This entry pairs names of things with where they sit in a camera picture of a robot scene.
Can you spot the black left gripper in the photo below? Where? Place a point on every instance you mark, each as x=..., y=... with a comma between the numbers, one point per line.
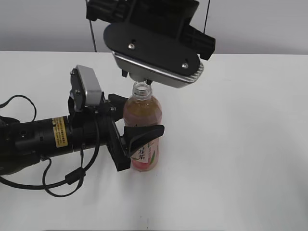
x=106, y=133

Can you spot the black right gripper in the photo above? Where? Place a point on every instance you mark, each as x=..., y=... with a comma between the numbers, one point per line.
x=169, y=18

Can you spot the pink peach tea bottle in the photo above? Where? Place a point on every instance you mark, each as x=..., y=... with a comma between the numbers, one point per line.
x=143, y=109

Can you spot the white bottle cap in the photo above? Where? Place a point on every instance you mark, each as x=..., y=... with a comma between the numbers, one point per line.
x=137, y=77

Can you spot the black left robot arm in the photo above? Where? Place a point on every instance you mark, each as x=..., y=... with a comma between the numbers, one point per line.
x=26, y=144

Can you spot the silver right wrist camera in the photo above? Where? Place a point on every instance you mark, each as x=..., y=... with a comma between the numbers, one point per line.
x=153, y=56

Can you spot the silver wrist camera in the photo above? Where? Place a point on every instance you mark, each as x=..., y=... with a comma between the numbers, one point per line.
x=85, y=88
x=153, y=56

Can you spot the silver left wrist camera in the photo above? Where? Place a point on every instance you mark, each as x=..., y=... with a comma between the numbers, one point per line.
x=85, y=88

